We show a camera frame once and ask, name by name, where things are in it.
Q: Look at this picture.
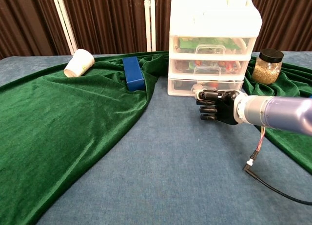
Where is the blue felt table cover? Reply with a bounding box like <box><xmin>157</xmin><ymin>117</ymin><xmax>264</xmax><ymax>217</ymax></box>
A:
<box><xmin>0</xmin><ymin>51</ymin><xmax>312</xmax><ymax>225</ymax></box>

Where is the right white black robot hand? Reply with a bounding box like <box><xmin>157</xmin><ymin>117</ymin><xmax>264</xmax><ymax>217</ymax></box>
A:
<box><xmin>192</xmin><ymin>87</ymin><xmax>241</xmax><ymax>126</ymax></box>

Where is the black cable with plug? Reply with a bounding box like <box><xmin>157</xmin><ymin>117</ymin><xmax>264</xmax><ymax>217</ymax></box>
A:
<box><xmin>242</xmin><ymin>126</ymin><xmax>312</xmax><ymax>206</ymax></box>

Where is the white drawer organizer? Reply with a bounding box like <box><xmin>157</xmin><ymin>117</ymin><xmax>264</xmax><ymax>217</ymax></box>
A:
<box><xmin>167</xmin><ymin>0</ymin><xmax>263</xmax><ymax>97</ymax></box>

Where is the blue rectangular box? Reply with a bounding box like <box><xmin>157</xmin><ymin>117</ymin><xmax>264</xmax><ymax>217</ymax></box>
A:
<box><xmin>122</xmin><ymin>56</ymin><xmax>145</xmax><ymax>92</ymax></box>

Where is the white paper cup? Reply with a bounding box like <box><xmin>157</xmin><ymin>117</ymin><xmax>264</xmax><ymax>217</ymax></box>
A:
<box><xmin>63</xmin><ymin>49</ymin><xmax>95</xmax><ymax>78</ymax></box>

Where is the green velvet cloth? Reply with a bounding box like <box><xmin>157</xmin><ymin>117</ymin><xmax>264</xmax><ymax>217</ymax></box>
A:
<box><xmin>0</xmin><ymin>51</ymin><xmax>312</xmax><ymax>225</ymax></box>

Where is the dark pleated screen panel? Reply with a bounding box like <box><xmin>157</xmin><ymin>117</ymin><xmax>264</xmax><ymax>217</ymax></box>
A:
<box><xmin>144</xmin><ymin>0</ymin><xmax>173</xmax><ymax>53</ymax></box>
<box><xmin>0</xmin><ymin>0</ymin><xmax>78</xmax><ymax>60</ymax></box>
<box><xmin>248</xmin><ymin>0</ymin><xmax>312</xmax><ymax>53</ymax></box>
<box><xmin>51</xmin><ymin>0</ymin><xmax>153</xmax><ymax>56</ymax></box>

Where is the translucent plastic drawer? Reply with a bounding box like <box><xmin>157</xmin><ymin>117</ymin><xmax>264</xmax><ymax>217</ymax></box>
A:
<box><xmin>168</xmin><ymin>78</ymin><xmax>244</xmax><ymax>96</ymax></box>
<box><xmin>173</xmin><ymin>36</ymin><xmax>254</xmax><ymax>55</ymax></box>
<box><xmin>172</xmin><ymin>58</ymin><xmax>249</xmax><ymax>76</ymax></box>

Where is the glass jar with black lid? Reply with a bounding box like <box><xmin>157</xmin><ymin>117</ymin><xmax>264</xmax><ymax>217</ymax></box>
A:
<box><xmin>251</xmin><ymin>48</ymin><xmax>285</xmax><ymax>86</ymax></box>

